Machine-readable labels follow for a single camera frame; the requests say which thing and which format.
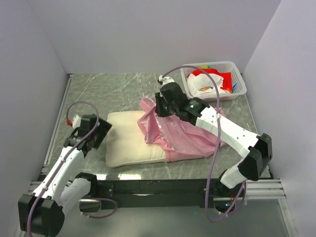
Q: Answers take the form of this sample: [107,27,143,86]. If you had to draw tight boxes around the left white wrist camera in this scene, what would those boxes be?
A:
[67,115,81,129]

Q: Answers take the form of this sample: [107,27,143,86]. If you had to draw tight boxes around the cream pillow with bear print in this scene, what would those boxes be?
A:
[105,111,166,168]

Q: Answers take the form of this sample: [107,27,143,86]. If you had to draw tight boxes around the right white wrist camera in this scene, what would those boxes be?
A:
[157,75,175,86]

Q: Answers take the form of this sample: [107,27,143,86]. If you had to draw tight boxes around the red and white cloth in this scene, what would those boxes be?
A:
[187,68,233,99]

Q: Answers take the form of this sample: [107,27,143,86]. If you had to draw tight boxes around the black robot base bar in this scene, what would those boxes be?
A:
[69,171,245,213]

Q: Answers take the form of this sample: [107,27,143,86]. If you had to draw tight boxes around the purple cable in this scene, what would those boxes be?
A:
[161,64,247,223]
[26,101,118,237]

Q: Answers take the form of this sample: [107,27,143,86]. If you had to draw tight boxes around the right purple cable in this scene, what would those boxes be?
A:
[161,64,247,223]

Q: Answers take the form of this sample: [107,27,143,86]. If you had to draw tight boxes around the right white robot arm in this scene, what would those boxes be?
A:
[155,82,272,197]

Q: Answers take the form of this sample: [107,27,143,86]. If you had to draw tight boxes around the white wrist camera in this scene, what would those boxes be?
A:
[67,115,81,129]
[157,75,175,86]

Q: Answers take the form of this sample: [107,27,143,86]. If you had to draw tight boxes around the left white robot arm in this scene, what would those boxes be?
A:
[18,114,112,237]

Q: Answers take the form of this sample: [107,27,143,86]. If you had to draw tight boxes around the white plastic basket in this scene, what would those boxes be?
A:
[180,61,247,102]

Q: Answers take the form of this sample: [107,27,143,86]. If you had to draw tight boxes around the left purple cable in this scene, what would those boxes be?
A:
[26,101,118,237]

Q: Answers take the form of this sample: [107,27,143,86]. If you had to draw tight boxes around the pink pillowcase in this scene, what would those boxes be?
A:
[137,96,217,162]

